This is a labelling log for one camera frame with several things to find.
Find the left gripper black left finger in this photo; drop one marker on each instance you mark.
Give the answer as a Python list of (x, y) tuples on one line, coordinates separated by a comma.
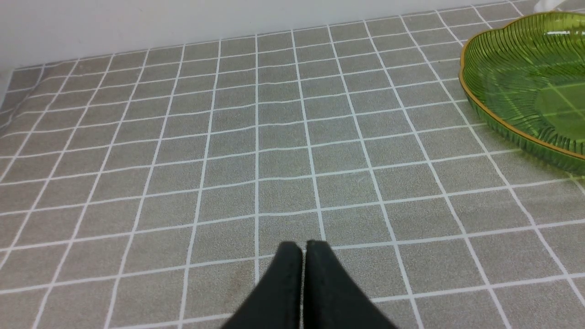
[(274, 303)]

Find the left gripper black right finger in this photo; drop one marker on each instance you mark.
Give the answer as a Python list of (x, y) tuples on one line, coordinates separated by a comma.
[(331, 299)]

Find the grey checkered tablecloth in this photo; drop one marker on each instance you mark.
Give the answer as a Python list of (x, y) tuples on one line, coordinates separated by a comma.
[(151, 189)]

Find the green glass plate, gold rim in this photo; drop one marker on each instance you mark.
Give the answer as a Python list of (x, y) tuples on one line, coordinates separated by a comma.
[(526, 80)]

